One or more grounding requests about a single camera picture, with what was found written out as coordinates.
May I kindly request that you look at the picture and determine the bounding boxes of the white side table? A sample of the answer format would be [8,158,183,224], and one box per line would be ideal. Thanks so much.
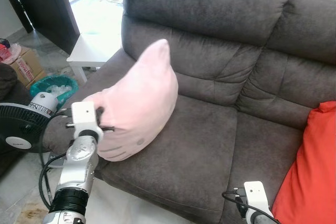
[67,0,127,83]

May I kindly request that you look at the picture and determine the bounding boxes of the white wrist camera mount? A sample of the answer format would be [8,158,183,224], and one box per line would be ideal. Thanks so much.
[71,102,104,138]
[244,181,269,217]

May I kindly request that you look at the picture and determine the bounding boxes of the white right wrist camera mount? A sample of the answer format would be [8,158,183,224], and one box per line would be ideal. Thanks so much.
[244,181,269,217]

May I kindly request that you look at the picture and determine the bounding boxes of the black electric fan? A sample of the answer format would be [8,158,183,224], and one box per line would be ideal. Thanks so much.
[0,92,71,154]

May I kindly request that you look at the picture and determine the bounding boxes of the brown cardboard box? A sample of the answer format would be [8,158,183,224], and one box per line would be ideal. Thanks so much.
[8,46,47,86]

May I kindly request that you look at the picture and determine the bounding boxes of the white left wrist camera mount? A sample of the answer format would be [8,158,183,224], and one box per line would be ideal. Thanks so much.
[71,102,104,138]

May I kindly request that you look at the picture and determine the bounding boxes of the dark wooden door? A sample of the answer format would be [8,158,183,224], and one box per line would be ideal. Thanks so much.
[0,0,80,54]

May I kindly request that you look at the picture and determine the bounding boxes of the red pillow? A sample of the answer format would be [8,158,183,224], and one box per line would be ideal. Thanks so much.
[271,101,336,224]

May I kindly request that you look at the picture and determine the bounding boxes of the red packets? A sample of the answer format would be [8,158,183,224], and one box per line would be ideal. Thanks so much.
[0,38,22,62]

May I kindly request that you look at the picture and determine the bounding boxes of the grey-brown fabric sofa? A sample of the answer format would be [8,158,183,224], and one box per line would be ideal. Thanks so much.
[42,0,336,224]

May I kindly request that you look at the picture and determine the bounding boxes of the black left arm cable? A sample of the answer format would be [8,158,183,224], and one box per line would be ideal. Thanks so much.
[39,108,74,211]

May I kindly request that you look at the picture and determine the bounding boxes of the pink pillow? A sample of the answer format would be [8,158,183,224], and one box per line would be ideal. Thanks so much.
[83,39,179,162]

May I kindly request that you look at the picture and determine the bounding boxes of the teal waste basket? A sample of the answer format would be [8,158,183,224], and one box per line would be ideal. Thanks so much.
[29,74,79,104]

